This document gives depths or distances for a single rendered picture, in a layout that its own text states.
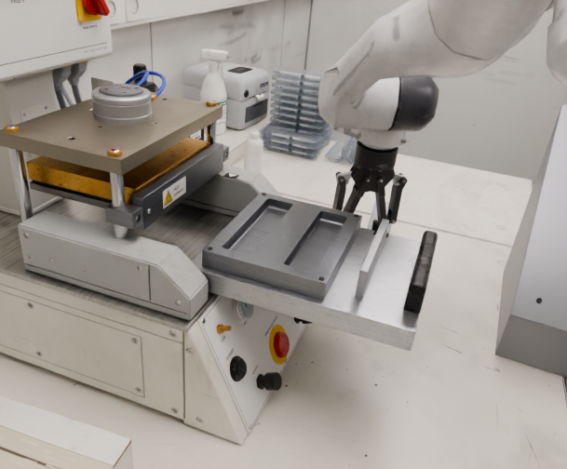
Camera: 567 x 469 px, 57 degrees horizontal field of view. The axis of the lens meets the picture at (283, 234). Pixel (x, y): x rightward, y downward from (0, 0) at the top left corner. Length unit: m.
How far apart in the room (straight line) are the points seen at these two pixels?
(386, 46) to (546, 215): 0.48
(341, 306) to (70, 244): 0.34
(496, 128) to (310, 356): 2.46
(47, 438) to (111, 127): 0.39
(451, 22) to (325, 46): 2.64
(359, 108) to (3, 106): 0.51
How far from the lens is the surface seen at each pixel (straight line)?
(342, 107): 0.80
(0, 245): 0.86
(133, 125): 0.75
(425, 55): 0.64
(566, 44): 0.51
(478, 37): 0.59
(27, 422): 0.70
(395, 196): 1.03
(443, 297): 1.11
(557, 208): 1.02
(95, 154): 0.66
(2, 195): 0.94
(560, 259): 0.99
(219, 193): 0.89
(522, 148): 3.23
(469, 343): 1.01
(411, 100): 0.83
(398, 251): 0.77
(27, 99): 0.88
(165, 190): 0.71
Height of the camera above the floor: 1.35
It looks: 29 degrees down
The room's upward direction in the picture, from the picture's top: 6 degrees clockwise
